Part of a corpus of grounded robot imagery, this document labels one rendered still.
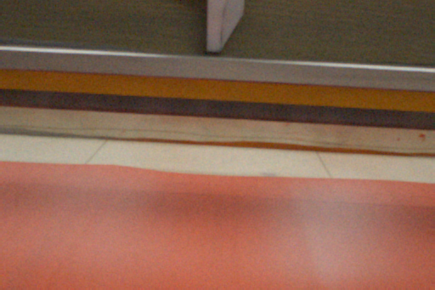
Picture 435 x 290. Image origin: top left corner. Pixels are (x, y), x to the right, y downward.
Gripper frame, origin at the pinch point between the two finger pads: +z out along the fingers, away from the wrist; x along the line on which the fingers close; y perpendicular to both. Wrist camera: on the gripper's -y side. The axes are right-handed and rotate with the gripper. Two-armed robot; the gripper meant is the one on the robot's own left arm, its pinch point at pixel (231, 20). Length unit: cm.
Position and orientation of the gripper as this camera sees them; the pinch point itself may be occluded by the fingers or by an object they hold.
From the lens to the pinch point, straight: 19.9
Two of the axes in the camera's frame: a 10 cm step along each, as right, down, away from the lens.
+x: -0.4, 2.9, -9.6
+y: -10.0, -0.5, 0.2
